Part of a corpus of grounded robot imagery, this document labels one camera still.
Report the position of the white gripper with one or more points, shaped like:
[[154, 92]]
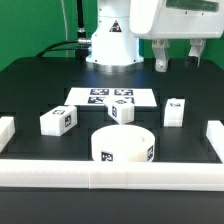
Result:
[[177, 19]]

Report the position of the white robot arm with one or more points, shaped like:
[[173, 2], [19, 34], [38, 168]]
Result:
[[123, 23]]

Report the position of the white paper marker sheet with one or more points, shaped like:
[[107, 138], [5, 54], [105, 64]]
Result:
[[97, 96]]

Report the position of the white U-shaped fence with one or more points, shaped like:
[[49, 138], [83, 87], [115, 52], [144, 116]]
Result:
[[111, 175]]

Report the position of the black cable upright connector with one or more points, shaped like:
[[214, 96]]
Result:
[[81, 33]]

